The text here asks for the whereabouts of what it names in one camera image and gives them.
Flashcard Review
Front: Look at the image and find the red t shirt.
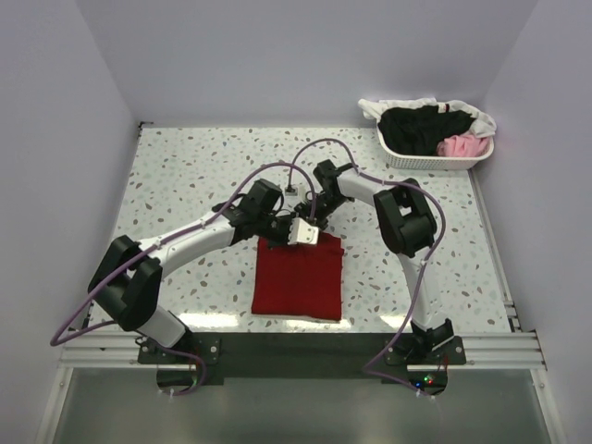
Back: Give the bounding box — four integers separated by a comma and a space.
252, 233, 344, 322

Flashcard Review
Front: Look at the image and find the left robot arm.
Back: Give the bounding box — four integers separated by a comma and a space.
88, 179, 300, 363

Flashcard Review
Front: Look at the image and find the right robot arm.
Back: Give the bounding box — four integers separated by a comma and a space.
294, 160, 454, 364

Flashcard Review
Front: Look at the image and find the white laundry basket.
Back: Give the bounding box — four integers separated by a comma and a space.
376, 122, 495, 170

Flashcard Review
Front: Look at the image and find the black garment in basket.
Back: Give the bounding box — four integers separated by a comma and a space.
377, 105, 475, 156

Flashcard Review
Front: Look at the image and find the pink garment in basket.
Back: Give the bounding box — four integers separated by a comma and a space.
437, 134, 489, 158

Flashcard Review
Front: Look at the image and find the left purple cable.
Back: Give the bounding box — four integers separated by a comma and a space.
49, 162, 320, 348

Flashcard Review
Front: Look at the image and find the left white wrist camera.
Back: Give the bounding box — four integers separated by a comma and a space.
288, 217, 320, 245

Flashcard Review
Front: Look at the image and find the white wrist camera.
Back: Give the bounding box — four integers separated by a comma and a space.
288, 217, 320, 245
284, 183, 309, 199

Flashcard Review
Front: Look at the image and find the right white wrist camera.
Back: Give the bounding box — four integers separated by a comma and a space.
284, 183, 309, 199

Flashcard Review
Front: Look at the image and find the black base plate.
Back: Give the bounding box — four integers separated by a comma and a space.
136, 332, 467, 394

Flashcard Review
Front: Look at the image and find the aluminium frame rail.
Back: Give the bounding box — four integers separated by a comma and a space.
59, 331, 547, 370

